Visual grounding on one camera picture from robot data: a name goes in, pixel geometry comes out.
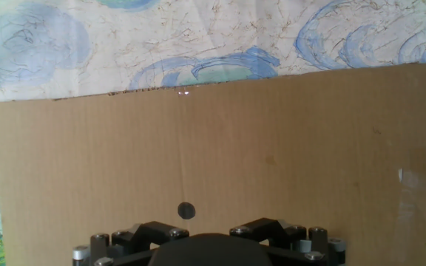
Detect clear tape strip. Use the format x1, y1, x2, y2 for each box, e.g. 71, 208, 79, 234
396, 168, 426, 266

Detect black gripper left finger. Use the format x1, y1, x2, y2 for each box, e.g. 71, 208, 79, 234
72, 220, 190, 266

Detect black round dot mark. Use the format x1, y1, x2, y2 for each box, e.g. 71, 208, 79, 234
177, 201, 197, 220

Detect painted green blue cloth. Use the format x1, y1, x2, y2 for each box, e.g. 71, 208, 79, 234
0, 0, 426, 266

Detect brown cardboard sheet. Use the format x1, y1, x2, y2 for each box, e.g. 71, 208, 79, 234
0, 61, 426, 266

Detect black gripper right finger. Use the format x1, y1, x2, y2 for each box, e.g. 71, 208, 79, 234
229, 217, 348, 266

